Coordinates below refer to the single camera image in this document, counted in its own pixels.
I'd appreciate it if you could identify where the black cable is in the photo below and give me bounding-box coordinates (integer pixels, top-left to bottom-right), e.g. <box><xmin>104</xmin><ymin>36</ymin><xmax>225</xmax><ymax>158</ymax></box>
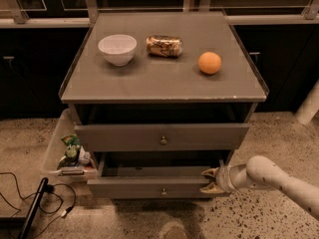
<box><xmin>0</xmin><ymin>171</ymin><xmax>78</xmax><ymax>239</ymax></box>

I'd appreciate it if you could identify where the black flat device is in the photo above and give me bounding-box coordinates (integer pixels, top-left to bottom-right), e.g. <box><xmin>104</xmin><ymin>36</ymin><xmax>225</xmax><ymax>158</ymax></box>
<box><xmin>18</xmin><ymin>177</ymin><xmax>49</xmax><ymax>239</ymax></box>

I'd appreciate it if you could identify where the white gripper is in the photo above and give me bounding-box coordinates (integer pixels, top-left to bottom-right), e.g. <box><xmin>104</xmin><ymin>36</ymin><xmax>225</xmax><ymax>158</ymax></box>
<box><xmin>200</xmin><ymin>166</ymin><xmax>235</xmax><ymax>194</ymax></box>

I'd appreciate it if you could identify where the grey drawer cabinet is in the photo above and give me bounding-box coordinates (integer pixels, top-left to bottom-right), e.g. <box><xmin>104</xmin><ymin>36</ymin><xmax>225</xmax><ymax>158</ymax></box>
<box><xmin>58</xmin><ymin>11</ymin><xmax>269</xmax><ymax>171</ymax></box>

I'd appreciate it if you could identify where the orange fruit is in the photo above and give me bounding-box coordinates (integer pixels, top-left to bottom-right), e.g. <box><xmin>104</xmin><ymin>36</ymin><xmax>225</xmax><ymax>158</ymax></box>
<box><xmin>197</xmin><ymin>52</ymin><xmax>221</xmax><ymax>75</ymax></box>

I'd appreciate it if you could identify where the grey drawer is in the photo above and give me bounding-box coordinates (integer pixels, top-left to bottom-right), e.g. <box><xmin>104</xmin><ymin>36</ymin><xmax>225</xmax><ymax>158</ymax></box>
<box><xmin>88</xmin><ymin>150</ymin><xmax>228</xmax><ymax>199</ymax></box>
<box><xmin>75</xmin><ymin>123</ymin><xmax>248</xmax><ymax>151</ymax></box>

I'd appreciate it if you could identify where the clear plastic storage bin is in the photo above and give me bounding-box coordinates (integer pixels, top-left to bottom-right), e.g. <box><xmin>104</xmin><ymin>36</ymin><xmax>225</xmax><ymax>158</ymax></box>
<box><xmin>41</xmin><ymin>109</ymin><xmax>98</xmax><ymax>183</ymax></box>

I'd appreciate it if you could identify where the metal railing frame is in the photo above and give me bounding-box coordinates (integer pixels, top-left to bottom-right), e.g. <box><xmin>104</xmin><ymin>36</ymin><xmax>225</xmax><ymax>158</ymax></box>
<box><xmin>0</xmin><ymin>0</ymin><xmax>319</xmax><ymax>25</ymax></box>

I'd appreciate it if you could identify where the white ceramic bowl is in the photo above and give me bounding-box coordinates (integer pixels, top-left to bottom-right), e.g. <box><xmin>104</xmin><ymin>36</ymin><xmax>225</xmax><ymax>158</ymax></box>
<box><xmin>98</xmin><ymin>34</ymin><xmax>138</xmax><ymax>67</ymax></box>

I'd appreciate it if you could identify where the grey top drawer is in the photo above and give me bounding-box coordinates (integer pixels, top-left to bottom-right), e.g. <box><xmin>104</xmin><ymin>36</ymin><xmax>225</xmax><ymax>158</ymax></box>
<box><xmin>75</xmin><ymin>123</ymin><xmax>248</xmax><ymax>151</ymax></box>

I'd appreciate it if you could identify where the crushed brown drink can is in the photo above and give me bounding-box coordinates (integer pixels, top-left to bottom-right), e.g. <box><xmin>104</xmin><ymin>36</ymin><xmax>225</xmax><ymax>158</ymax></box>
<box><xmin>146</xmin><ymin>35</ymin><xmax>182</xmax><ymax>58</ymax></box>

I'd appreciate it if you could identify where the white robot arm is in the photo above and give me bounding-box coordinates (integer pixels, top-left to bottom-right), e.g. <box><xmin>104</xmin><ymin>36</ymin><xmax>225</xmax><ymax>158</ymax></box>
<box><xmin>199</xmin><ymin>155</ymin><xmax>319</xmax><ymax>220</ymax></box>

